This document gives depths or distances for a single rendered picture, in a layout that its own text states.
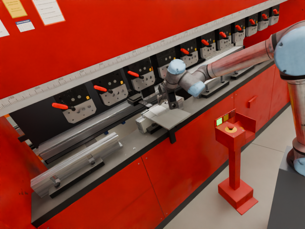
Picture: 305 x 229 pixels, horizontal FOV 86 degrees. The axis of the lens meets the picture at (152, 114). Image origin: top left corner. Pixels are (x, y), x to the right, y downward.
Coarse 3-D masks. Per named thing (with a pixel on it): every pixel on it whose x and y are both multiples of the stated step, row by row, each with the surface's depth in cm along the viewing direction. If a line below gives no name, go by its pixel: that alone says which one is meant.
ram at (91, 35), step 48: (0, 0) 58; (96, 0) 74; (144, 0) 86; (192, 0) 103; (240, 0) 128; (0, 48) 61; (48, 48) 69; (96, 48) 80; (0, 96) 65; (48, 96) 74
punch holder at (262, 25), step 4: (268, 8) 152; (260, 12) 148; (264, 12) 150; (268, 12) 154; (260, 16) 149; (260, 20) 151; (268, 20) 158; (260, 24) 152; (264, 24) 155; (268, 24) 159; (260, 28) 154; (264, 28) 157
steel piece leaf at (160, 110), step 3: (159, 108) 112; (162, 108) 110; (165, 108) 110; (168, 108) 105; (153, 111) 110; (156, 111) 109; (159, 111) 108; (162, 111) 103; (165, 111) 104; (156, 114) 105; (159, 114) 103
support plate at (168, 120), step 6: (144, 114) 110; (150, 114) 108; (162, 114) 104; (168, 114) 102; (174, 114) 100; (180, 114) 99; (186, 114) 97; (156, 120) 100; (162, 120) 98; (168, 120) 97; (174, 120) 95; (180, 120) 94; (162, 126) 94; (168, 126) 92
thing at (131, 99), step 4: (132, 96) 133; (136, 96) 131; (140, 96) 129; (128, 100) 131; (132, 100) 128; (136, 100) 127; (140, 100) 129; (132, 104) 129; (136, 104) 128; (144, 104) 122; (148, 104) 120
